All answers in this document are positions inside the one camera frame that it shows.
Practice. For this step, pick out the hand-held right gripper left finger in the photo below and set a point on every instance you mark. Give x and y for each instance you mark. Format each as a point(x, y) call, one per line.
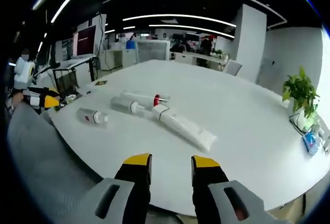
point(121, 195)

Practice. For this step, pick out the blue water cooler bottle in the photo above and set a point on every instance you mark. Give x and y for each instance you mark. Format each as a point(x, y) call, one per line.
point(131, 44)

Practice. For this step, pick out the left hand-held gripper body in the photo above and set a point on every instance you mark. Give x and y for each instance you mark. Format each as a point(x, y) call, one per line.
point(22, 73)

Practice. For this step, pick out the red label clear skincare bottle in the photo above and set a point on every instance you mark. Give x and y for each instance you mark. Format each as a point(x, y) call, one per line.
point(89, 116)

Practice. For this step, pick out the green potted plant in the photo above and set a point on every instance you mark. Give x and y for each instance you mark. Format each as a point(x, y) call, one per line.
point(300, 90)

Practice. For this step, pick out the white skincare tube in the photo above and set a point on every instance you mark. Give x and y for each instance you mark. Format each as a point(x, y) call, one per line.
point(180, 126)

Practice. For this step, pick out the black frame standing desk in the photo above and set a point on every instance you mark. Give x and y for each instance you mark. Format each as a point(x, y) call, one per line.
point(74, 65)

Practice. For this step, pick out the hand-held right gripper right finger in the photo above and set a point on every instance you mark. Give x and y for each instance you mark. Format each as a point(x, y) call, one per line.
point(227, 195)

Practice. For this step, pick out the white office chair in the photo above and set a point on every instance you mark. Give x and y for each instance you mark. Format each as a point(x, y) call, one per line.
point(233, 67)

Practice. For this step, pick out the white glass partition cabinet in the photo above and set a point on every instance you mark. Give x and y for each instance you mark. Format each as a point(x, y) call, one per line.
point(153, 50)

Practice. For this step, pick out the white cap clear skincare bottle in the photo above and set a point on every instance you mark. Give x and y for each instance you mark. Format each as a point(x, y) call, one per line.
point(123, 104)

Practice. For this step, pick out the grey mesh chair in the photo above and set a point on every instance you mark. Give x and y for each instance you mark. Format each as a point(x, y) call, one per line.
point(41, 146)

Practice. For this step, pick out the blue tissue packet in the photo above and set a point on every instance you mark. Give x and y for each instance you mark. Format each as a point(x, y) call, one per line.
point(311, 142)

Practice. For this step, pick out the computer monitor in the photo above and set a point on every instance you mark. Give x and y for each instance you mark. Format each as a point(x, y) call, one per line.
point(83, 41)

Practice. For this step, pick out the red collar skincare pump bottle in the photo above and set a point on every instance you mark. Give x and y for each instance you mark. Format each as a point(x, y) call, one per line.
point(144, 97)

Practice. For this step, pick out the small dark card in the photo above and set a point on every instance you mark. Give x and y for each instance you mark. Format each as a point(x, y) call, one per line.
point(101, 82)

